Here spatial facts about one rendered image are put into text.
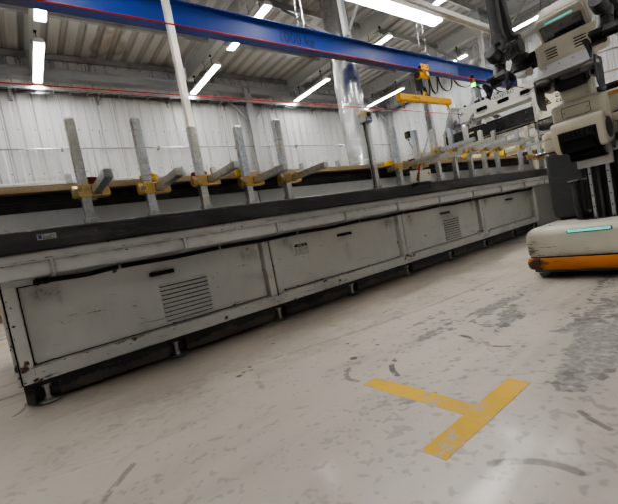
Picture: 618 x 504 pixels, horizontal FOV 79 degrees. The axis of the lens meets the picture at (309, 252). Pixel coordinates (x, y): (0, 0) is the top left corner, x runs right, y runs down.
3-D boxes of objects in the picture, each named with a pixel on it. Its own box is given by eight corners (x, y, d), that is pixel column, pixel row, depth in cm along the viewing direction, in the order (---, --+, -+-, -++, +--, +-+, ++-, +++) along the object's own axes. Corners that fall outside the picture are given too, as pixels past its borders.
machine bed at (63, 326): (541, 229, 456) (529, 157, 452) (22, 413, 151) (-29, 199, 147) (485, 235, 511) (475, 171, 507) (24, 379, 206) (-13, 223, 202)
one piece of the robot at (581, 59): (547, 112, 200) (541, 71, 199) (611, 90, 178) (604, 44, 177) (534, 111, 191) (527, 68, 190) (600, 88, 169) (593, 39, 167)
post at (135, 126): (161, 224, 168) (138, 116, 165) (153, 225, 166) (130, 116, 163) (159, 225, 171) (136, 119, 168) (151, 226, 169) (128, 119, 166)
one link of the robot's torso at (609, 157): (581, 169, 208) (574, 124, 206) (648, 154, 185) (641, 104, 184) (562, 171, 192) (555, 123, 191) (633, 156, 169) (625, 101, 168)
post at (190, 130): (214, 223, 183) (194, 124, 181) (208, 224, 181) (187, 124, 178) (212, 224, 186) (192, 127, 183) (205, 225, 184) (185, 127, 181)
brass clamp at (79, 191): (111, 194, 155) (108, 182, 155) (73, 197, 147) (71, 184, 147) (108, 197, 160) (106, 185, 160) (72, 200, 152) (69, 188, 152)
